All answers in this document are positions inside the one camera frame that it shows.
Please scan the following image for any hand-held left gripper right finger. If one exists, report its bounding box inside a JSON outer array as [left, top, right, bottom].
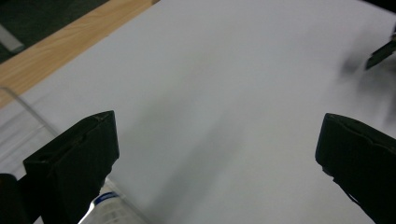
[[315, 112, 396, 224]]

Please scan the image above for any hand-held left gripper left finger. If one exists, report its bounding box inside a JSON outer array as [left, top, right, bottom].
[[22, 110, 120, 224]]

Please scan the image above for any white shuttlecock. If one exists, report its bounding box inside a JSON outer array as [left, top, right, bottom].
[[78, 186, 134, 224]]

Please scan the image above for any metal floor rail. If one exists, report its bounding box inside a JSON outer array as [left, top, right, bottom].
[[0, 24, 26, 54]]

